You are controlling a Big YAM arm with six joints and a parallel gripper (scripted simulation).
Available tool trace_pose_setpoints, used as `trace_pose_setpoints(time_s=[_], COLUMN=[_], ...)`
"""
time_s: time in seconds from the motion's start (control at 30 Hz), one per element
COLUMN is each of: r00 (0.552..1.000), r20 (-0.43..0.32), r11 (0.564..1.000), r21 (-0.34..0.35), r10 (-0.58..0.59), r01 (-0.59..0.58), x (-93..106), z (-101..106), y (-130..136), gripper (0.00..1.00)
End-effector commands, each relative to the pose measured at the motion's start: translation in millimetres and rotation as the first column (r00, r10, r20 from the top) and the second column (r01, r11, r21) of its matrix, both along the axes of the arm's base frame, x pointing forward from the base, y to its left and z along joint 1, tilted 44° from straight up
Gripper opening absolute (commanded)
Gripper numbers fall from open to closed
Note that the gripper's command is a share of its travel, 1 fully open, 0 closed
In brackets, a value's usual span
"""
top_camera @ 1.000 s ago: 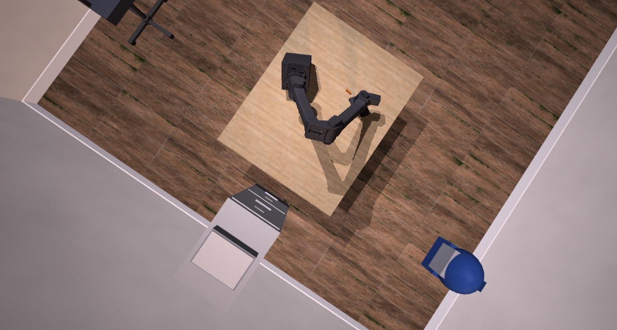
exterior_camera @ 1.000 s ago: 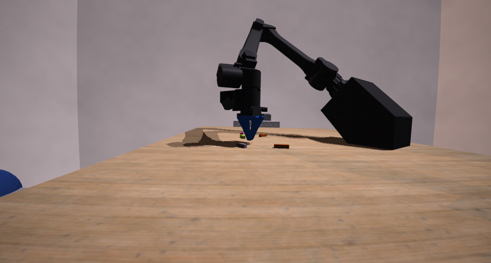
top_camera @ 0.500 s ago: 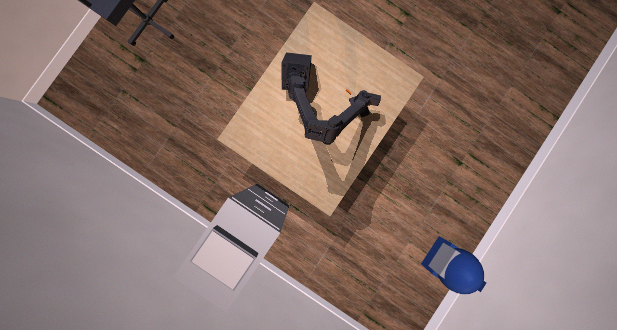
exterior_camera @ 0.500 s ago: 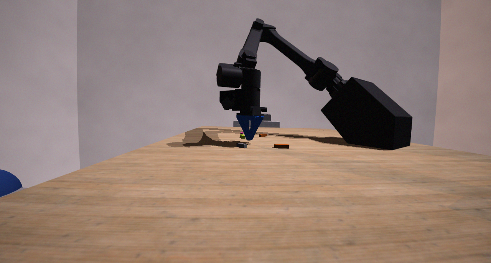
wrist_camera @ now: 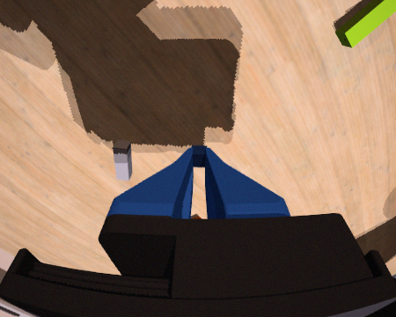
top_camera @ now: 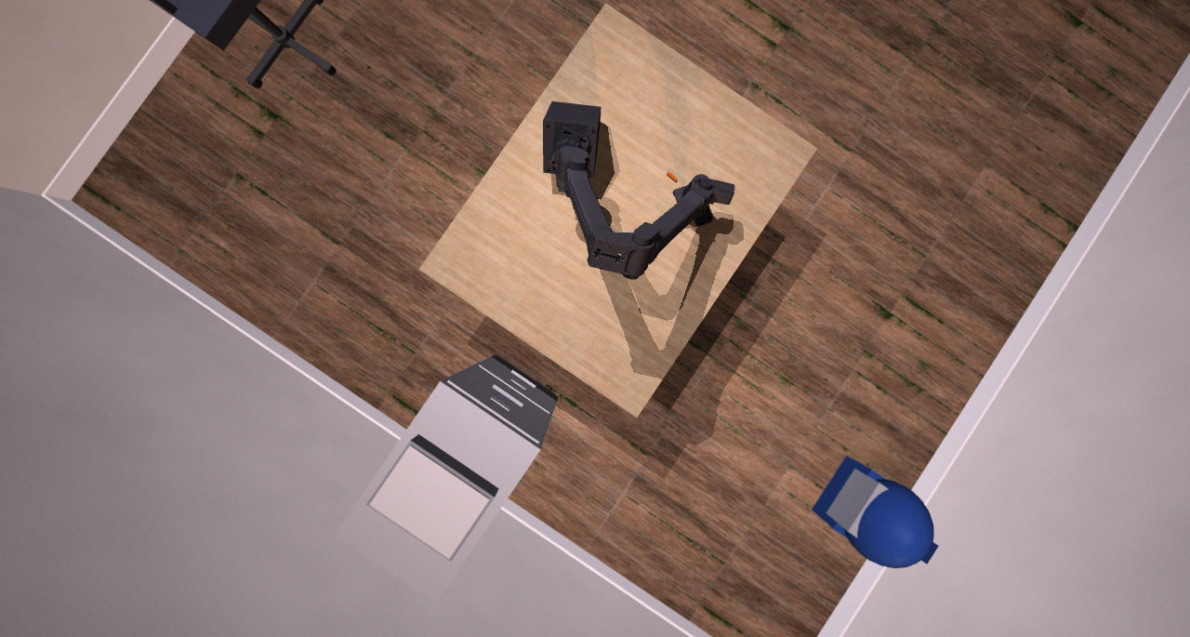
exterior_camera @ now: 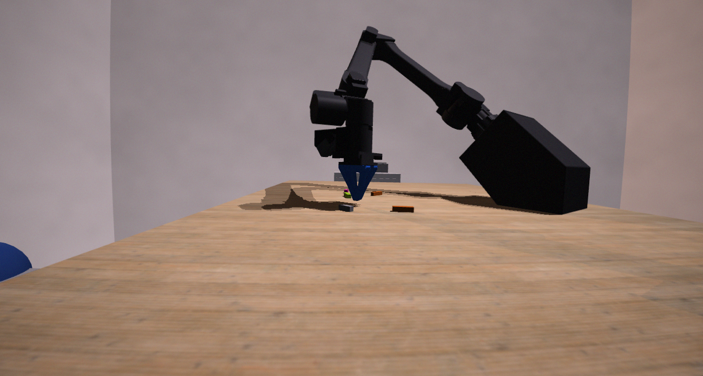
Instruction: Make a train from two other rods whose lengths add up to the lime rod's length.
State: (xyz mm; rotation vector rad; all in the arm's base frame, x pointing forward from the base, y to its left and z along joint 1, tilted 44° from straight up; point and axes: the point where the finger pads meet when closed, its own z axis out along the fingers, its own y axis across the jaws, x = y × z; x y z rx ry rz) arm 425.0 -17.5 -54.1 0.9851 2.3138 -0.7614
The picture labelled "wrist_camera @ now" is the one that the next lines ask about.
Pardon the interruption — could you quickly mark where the small blue cube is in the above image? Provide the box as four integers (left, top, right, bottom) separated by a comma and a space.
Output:
191, 145, 208, 167

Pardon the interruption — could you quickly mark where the grey rod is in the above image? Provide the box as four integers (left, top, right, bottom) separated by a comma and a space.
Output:
113, 140, 132, 181

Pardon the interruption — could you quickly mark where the lime green rectangular bar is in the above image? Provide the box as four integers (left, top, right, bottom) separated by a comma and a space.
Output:
335, 0, 396, 48

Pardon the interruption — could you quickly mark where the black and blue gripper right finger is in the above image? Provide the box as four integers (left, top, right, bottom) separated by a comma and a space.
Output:
205, 148, 291, 218

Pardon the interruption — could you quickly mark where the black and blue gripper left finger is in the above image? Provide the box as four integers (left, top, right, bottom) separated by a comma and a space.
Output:
106, 148, 194, 218

